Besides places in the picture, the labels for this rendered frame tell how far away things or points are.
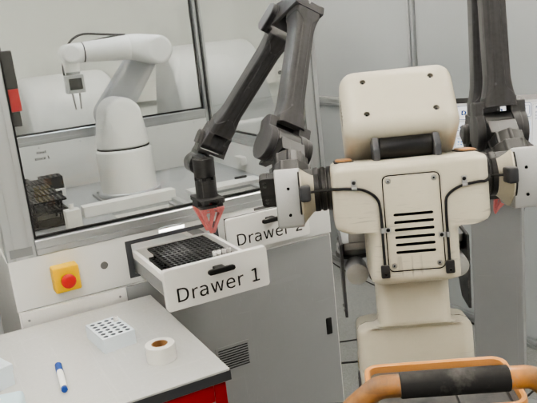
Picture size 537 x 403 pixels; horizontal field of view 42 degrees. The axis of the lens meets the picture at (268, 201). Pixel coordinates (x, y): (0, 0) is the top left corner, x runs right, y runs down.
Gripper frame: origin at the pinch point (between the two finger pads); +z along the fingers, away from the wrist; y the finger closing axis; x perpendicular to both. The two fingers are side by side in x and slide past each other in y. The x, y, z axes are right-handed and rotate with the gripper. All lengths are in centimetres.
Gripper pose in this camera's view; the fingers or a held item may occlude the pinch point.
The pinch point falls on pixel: (210, 229)
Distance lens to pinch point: 190.6
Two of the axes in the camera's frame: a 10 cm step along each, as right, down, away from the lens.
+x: 9.0, -1.7, 3.9
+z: 0.8, 9.7, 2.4
